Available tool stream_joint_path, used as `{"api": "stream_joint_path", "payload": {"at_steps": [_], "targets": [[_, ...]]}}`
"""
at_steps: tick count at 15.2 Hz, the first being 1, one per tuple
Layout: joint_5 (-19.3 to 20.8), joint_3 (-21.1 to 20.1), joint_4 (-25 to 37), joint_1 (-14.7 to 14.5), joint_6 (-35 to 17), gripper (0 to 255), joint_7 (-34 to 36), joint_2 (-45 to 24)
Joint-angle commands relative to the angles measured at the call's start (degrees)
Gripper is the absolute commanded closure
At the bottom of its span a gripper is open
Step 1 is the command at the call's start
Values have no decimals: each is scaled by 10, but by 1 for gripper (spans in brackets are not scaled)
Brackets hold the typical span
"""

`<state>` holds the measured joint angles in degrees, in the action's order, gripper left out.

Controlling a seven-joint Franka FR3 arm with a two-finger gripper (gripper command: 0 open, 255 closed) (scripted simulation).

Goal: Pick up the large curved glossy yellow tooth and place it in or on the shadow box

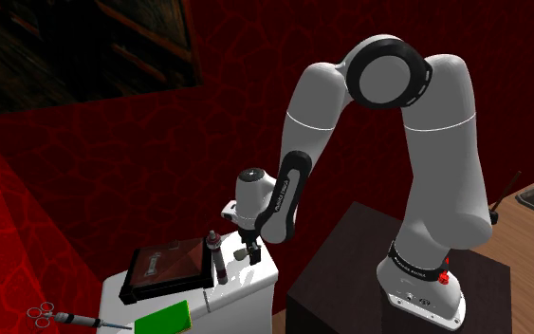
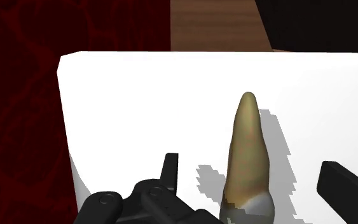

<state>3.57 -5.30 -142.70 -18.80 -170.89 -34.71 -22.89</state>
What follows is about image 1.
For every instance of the small beige cylinder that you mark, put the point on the small beige cylinder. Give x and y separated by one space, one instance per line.
240 254

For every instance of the dark robot stand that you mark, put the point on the dark robot stand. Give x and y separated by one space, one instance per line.
340 273

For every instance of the thin black stick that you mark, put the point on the thin black stick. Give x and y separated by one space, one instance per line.
507 192

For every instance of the green sponge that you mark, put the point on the green sponge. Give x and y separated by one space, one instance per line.
162 319

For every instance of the dark bottle with grey cap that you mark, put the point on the dark bottle with grey cap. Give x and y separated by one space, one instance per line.
220 266

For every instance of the dark red flat box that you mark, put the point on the dark red flat box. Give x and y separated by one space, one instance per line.
169 268

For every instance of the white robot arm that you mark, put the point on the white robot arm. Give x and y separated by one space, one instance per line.
437 152

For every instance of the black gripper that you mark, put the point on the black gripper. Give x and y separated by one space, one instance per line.
250 236

